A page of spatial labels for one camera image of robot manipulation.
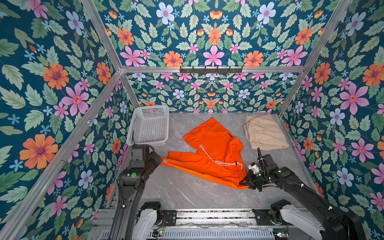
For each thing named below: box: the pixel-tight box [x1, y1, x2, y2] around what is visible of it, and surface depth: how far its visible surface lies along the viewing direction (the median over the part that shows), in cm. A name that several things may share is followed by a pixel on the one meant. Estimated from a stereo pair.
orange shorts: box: [160, 117, 250, 190], surface depth 96 cm
